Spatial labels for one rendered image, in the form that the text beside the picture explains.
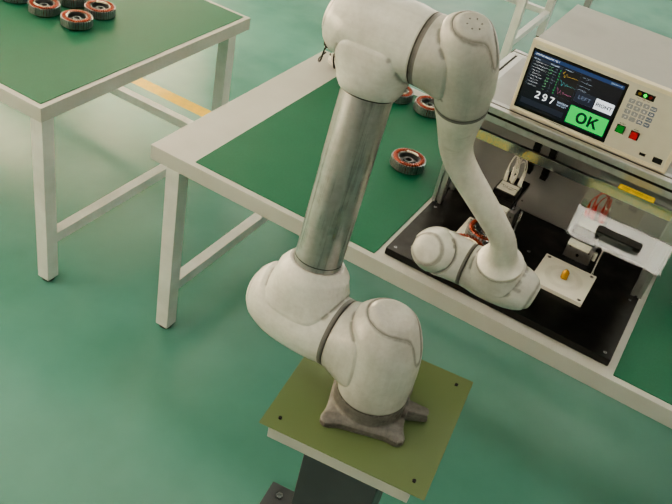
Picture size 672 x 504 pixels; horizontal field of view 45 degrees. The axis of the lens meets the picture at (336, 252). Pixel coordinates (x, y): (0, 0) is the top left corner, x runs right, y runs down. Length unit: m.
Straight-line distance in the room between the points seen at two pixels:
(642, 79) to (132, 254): 1.98
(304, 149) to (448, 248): 0.92
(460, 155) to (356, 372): 0.47
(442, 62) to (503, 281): 0.57
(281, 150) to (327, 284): 0.98
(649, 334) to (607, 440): 0.84
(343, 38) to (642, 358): 1.20
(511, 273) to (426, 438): 0.39
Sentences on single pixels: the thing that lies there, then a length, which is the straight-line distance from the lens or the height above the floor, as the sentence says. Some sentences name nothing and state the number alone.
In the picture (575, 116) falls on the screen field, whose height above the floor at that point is 1.17.
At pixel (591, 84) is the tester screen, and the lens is 2.22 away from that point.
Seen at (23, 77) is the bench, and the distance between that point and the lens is 2.83.
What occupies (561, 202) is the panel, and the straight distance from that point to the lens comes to 2.50.
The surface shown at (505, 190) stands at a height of 0.92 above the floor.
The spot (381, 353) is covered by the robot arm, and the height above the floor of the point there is 0.98.
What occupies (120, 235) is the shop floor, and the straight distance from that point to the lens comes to 3.36.
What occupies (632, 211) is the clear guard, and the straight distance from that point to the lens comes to 2.15.
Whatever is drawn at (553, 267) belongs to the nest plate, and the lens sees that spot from 2.34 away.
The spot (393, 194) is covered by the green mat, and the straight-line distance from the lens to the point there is 2.47.
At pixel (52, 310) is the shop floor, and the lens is 3.04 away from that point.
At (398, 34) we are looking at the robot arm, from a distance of 1.42.
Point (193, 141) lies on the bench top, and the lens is 2.55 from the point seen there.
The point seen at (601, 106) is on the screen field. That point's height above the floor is 1.22.
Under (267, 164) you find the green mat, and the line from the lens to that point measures 2.48.
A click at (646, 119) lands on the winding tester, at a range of 2.22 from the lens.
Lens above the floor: 2.08
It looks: 37 degrees down
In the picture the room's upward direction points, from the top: 13 degrees clockwise
